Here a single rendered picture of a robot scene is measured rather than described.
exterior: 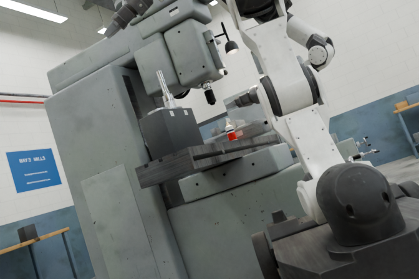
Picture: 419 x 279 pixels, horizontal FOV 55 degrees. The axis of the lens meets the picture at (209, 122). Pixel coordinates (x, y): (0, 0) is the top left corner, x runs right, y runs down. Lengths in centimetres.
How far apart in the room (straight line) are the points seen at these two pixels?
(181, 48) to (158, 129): 62
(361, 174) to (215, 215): 112
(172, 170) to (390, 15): 752
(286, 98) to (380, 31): 734
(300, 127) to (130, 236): 116
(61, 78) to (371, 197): 196
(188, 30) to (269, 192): 89
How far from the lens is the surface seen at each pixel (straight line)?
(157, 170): 144
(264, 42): 133
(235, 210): 189
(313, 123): 127
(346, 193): 91
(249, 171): 183
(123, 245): 215
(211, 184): 191
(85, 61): 238
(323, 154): 122
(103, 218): 219
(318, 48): 170
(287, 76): 128
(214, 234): 196
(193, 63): 201
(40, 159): 696
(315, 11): 877
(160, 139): 155
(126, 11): 149
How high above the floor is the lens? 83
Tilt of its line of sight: 8 degrees up
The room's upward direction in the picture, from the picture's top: 20 degrees counter-clockwise
